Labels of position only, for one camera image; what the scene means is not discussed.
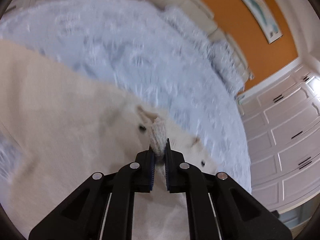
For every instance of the blue butterfly bed cover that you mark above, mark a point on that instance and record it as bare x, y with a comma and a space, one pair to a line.
128, 44

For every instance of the framed wall picture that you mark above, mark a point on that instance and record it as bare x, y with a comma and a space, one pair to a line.
265, 19

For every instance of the cream padded headboard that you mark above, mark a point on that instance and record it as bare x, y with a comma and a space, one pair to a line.
203, 17

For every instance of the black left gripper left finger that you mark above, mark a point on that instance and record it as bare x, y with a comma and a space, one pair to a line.
102, 206

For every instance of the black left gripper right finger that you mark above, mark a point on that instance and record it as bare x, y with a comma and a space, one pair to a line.
218, 207

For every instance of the white panelled wardrobe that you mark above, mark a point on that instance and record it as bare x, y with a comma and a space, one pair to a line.
282, 129

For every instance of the blue patterned pillow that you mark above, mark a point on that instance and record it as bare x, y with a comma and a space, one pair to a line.
223, 53

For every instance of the cream knitted cardigan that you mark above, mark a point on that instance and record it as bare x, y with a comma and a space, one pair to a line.
66, 127

